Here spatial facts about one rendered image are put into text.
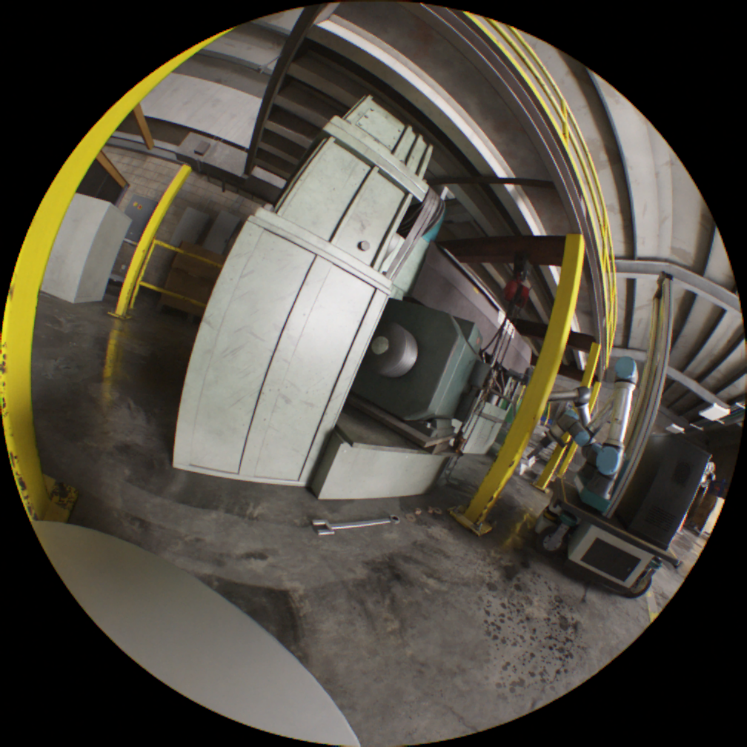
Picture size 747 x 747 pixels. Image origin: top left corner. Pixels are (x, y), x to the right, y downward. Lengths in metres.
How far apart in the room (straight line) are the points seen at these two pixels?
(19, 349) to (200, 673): 0.52
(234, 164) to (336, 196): 2.91
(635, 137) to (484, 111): 4.30
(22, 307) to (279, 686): 0.57
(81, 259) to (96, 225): 0.35
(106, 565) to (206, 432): 0.68
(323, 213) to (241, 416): 0.71
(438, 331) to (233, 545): 0.97
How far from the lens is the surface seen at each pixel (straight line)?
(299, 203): 0.88
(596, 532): 1.42
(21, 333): 0.58
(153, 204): 6.62
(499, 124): 1.69
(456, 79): 1.61
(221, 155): 3.83
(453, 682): 0.75
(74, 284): 3.12
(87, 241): 3.10
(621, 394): 1.31
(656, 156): 5.98
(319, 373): 0.83
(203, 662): 0.21
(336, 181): 0.95
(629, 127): 5.59
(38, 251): 0.55
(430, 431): 1.02
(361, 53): 1.49
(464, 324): 1.08
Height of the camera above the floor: 0.58
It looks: 4 degrees down
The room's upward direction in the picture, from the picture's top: 23 degrees clockwise
